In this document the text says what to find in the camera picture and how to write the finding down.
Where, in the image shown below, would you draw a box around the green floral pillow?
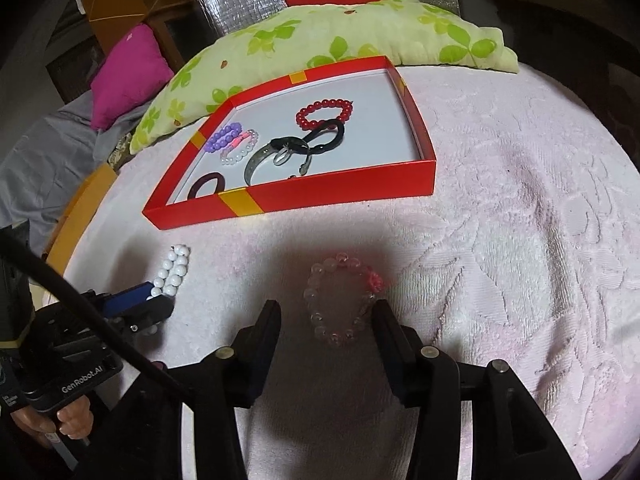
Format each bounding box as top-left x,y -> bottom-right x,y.
129,0 -> 519,155

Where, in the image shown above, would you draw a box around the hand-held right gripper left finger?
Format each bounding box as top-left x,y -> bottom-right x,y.
162,300 -> 283,480

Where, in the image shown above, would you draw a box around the white bead bracelet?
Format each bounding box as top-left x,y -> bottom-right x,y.
148,244 -> 192,301

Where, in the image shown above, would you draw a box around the pale pink embossed blanket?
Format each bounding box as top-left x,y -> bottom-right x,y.
62,62 -> 633,480

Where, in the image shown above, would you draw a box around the purple bead bracelet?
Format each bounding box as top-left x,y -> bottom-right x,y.
202,122 -> 243,155

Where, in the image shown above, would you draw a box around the black cable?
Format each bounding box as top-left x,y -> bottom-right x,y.
0,229 -> 203,403

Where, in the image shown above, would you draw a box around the dark red hair tie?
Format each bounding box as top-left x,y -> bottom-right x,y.
187,172 -> 227,202

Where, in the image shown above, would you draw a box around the red box lid tray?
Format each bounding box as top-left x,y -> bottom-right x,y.
142,55 -> 438,231

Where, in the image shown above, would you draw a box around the patterned small cloth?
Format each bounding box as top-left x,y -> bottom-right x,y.
107,134 -> 136,167

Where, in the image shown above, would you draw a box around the black hair tie with charm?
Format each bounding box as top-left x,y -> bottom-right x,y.
269,135 -> 315,179

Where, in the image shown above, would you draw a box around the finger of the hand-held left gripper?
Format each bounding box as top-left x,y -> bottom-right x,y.
118,295 -> 176,335
98,282 -> 155,317

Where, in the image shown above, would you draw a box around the small pale pink bead bracelet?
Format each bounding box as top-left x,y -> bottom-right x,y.
220,129 -> 261,166

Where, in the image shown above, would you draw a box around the grey blanket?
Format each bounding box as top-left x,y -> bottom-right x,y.
0,91 -> 156,261

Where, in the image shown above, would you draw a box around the red bead bracelet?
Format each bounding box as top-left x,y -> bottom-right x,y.
295,98 -> 355,130

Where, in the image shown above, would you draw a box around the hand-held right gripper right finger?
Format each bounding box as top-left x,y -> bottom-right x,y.
370,300 -> 583,480

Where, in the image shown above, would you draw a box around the clear bead bracelet pink tassel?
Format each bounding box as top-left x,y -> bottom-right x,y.
303,252 -> 387,348

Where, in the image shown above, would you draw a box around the magenta pillow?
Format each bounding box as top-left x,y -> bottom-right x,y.
90,23 -> 176,132

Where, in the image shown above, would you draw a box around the person's left hand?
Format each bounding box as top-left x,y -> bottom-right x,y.
10,396 -> 95,445

